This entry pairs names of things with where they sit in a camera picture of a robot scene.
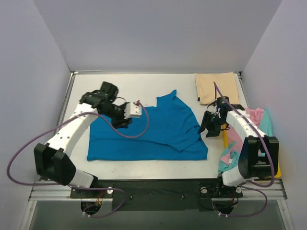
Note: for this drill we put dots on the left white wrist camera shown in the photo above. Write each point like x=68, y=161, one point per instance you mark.
x=132, y=110

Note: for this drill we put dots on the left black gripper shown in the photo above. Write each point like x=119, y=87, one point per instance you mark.
x=120, y=119

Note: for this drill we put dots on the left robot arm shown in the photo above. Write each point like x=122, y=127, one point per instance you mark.
x=52, y=160

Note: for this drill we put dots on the blue t shirt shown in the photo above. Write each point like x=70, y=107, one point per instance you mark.
x=168, y=132

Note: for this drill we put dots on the mint green t shirt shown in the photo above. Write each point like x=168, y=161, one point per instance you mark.
x=266, y=116

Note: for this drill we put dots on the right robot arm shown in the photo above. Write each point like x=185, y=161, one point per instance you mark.
x=259, y=154

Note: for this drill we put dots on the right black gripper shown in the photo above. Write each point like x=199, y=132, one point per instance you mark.
x=211, y=123

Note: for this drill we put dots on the yellow plastic tray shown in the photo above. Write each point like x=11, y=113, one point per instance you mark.
x=230, y=156

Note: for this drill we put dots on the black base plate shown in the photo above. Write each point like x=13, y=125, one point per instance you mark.
x=160, y=194

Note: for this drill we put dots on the aluminium front rail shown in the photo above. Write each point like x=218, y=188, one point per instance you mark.
x=62, y=193

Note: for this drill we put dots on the pink t shirt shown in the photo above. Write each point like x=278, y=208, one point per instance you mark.
x=255, y=115

